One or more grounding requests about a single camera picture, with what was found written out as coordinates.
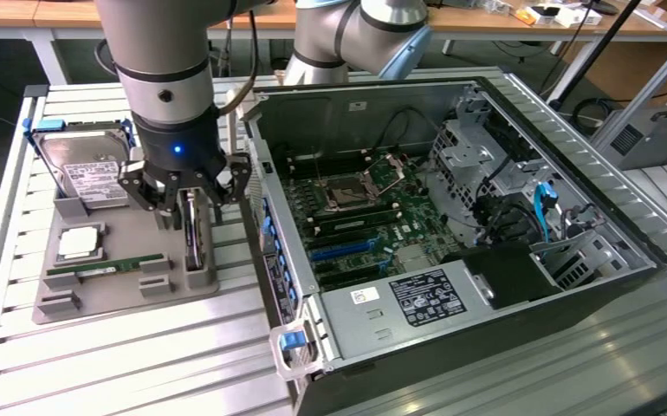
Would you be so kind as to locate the perforated metal bracket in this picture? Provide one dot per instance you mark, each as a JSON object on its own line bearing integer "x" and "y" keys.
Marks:
{"x": 575, "y": 264}

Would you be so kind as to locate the blue expansion slot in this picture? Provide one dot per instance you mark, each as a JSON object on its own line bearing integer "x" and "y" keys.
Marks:
{"x": 339, "y": 252}

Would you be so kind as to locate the silver chipset heatsink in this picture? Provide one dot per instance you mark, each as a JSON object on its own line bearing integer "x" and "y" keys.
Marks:
{"x": 414, "y": 255}

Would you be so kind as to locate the metal disk bay cage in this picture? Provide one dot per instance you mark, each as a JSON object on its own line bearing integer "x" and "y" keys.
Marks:
{"x": 461, "y": 156}

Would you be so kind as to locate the aluminium frame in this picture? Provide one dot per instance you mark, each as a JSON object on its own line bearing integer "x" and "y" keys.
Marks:
{"x": 657, "y": 82}

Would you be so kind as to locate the CPU socket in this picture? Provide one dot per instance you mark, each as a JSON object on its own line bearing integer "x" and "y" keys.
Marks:
{"x": 345, "y": 193}

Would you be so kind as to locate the black plastic shroud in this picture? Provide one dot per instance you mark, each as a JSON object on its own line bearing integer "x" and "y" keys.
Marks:
{"x": 513, "y": 277}

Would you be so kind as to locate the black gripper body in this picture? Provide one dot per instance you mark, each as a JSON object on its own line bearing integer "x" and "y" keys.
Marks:
{"x": 177, "y": 147}

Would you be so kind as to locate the black stand pole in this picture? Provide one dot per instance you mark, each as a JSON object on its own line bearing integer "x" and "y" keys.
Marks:
{"x": 602, "y": 43}

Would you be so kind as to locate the silver CPU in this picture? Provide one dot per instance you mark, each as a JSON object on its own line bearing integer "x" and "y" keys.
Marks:
{"x": 79, "y": 240}

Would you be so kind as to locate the black open PC case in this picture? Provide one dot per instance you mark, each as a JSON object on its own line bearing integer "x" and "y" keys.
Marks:
{"x": 426, "y": 381}

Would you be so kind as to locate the grey parts rack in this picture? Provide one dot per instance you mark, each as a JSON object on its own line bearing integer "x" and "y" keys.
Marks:
{"x": 124, "y": 260}

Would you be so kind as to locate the hard disk drive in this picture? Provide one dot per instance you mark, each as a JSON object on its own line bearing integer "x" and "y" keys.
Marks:
{"x": 50, "y": 125}

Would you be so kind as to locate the long wooden desk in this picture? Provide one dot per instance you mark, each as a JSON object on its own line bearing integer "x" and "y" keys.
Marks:
{"x": 483, "y": 24}

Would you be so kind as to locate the grey equipment box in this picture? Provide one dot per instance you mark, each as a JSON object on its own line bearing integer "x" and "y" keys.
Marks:
{"x": 651, "y": 143}

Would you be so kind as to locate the silver hard disk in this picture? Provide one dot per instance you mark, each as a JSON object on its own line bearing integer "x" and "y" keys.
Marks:
{"x": 79, "y": 173}

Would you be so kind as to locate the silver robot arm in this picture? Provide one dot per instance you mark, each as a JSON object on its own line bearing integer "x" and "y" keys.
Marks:
{"x": 159, "y": 52}

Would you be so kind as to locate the grey power supply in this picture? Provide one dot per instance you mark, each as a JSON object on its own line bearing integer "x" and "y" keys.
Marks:
{"x": 367, "y": 320}

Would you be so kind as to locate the white case sticker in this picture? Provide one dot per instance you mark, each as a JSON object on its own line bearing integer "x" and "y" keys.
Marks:
{"x": 359, "y": 105}

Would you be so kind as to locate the metal socket cover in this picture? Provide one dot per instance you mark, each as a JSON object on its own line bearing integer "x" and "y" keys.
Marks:
{"x": 395, "y": 167}

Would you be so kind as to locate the green motherboard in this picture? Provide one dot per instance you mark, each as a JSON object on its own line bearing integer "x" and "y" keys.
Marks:
{"x": 419, "y": 216}

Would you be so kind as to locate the green graphics card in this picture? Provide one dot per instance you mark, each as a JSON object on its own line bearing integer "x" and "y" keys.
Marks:
{"x": 195, "y": 234}

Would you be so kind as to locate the white box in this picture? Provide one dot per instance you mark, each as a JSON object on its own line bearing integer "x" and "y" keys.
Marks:
{"x": 578, "y": 18}

